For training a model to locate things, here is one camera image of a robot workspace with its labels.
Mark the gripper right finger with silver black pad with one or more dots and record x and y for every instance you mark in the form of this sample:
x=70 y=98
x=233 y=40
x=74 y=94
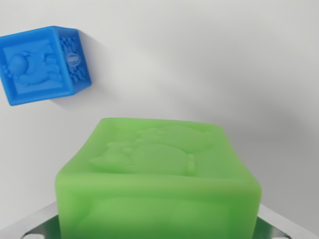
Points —
x=276 y=224

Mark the gripper left finger with silver black pad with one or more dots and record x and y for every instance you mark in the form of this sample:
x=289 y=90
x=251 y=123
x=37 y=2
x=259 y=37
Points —
x=37 y=221

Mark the green embossed toy cube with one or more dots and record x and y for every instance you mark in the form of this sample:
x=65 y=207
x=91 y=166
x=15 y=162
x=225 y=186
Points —
x=159 y=179

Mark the blue embossed toy cube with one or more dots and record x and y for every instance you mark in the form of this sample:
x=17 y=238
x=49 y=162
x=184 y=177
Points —
x=37 y=64

